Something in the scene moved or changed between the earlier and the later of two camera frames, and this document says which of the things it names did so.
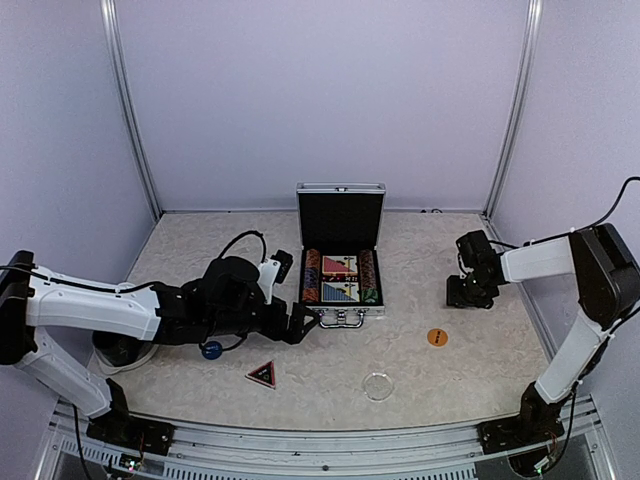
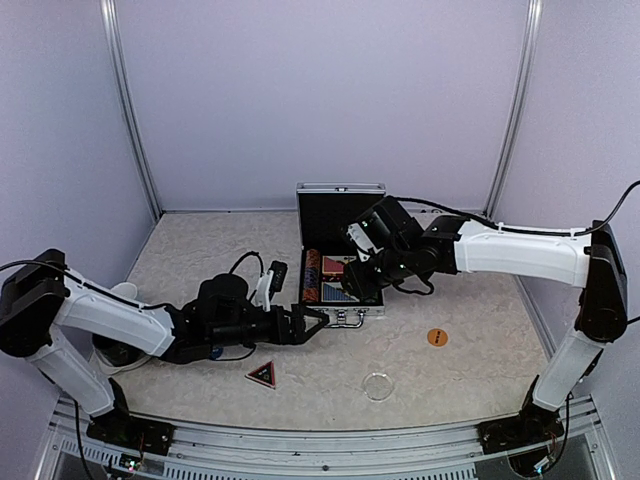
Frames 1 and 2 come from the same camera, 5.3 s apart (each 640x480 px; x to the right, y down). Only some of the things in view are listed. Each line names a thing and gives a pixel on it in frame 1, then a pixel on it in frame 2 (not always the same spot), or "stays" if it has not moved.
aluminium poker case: [341, 253] stays
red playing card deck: [340, 265] stays
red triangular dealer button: [265, 374] stays
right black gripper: [453, 297] -> [361, 286]
